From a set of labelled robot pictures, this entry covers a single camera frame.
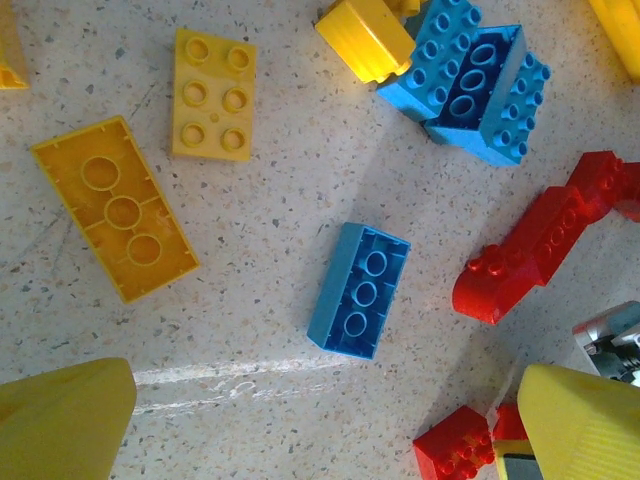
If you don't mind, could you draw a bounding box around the yellow lego brick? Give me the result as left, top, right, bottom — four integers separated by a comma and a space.
30, 115, 201, 305
314, 0, 416, 85
0, 0, 30, 91

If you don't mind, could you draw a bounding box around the yellow lego plate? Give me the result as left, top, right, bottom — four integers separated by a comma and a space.
172, 28, 258, 162

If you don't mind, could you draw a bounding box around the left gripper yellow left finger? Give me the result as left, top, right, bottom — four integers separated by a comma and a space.
0, 357, 137, 480

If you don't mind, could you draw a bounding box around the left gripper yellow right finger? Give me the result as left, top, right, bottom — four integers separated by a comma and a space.
517, 363, 640, 480

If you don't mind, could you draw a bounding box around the yellow plastic bin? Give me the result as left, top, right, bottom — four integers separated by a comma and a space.
587, 0, 640, 84

